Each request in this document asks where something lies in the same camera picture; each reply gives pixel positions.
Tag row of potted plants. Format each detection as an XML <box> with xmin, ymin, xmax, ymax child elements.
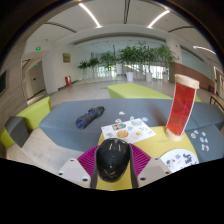
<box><xmin>77</xmin><ymin>41</ymin><xmax>178</xmax><ymax>83</ymax></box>

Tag red fire extinguisher box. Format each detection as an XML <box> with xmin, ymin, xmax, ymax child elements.
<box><xmin>64</xmin><ymin>75</ymin><xmax>73</xmax><ymax>87</ymax></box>

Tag brown wall plaque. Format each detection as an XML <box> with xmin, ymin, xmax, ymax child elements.
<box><xmin>62</xmin><ymin>52</ymin><xmax>72</xmax><ymax>64</ymax></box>

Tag scattered small paper stickers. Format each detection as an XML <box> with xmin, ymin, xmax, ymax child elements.
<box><xmin>189</xmin><ymin>129</ymin><xmax>211</xmax><ymax>153</ymax></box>

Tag grey upholstered bench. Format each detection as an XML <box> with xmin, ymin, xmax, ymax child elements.
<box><xmin>191</xmin><ymin>100</ymin><xmax>224</xmax><ymax>132</ymax></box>
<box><xmin>184</xmin><ymin>123</ymin><xmax>224</xmax><ymax>164</ymax></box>
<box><xmin>38</xmin><ymin>98</ymin><xmax>174</xmax><ymax>153</ymax></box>

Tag black computer mouse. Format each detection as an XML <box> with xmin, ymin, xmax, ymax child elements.
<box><xmin>94</xmin><ymin>137</ymin><xmax>132</xmax><ymax>183</ymax></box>

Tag black wall screen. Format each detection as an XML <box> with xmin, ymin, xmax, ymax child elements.
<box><xmin>0</xmin><ymin>70</ymin><xmax>7</xmax><ymax>96</ymax></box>

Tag red panel tower wooden ends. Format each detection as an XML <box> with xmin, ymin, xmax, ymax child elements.
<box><xmin>165</xmin><ymin>73</ymin><xmax>200</xmax><ymax>142</ymax></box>

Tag wooden slat bench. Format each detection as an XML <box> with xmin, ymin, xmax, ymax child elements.
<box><xmin>209</xmin><ymin>94</ymin><xmax>224</xmax><ymax>113</ymax></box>

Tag white sticker sheet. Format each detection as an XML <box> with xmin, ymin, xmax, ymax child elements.
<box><xmin>100</xmin><ymin>117</ymin><xmax>157</xmax><ymax>144</ymax></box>

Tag lime green bench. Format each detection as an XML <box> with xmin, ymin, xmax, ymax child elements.
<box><xmin>0</xmin><ymin>95</ymin><xmax>53</xmax><ymax>149</ymax></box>
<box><xmin>107</xmin><ymin>82</ymin><xmax>202</xmax><ymax>103</ymax></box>

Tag ceiling strip lights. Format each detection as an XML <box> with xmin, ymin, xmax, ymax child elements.
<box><xmin>78</xmin><ymin>2</ymin><xmax>218</xmax><ymax>56</ymax></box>

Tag round white printed mouse pad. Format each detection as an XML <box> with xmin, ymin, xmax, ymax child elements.
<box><xmin>159</xmin><ymin>148</ymin><xmax>200</xmax><ymax>174</ymax></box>

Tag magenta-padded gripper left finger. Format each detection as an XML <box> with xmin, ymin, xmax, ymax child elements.
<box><xmin>57</xmin><ymin>146</ymin><xmax>100</xmax><ymax>190</ymax></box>

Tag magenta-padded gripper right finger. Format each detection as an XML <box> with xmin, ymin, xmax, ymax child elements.
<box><xmin>128</xmin><ymin>143</ymin><xmax>173</xmax><ymax>190</ymax></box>

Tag dark grey seat block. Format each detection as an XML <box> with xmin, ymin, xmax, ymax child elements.
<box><xmin>4</xmin><ymin>115</ymin><xmax>30</xmax><ymax>148</ymax></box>

